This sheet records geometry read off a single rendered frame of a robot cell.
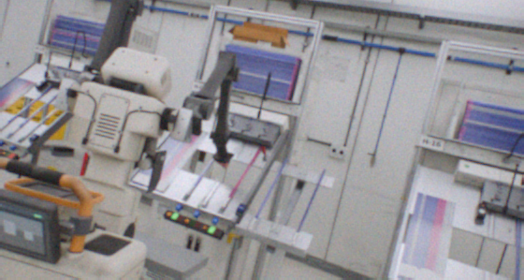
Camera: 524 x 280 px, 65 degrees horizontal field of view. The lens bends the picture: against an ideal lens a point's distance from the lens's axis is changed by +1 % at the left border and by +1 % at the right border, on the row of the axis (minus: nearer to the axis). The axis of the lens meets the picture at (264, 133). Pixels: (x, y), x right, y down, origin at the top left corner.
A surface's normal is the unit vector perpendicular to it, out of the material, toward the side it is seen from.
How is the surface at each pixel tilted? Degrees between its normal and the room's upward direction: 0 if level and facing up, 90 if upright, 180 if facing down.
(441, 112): 90
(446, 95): 90
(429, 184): 44
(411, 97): 90
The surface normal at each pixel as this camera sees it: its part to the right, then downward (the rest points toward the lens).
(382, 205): -0.35, -0.04
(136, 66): 0.07, -0.64
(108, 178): -0.08, -0.12
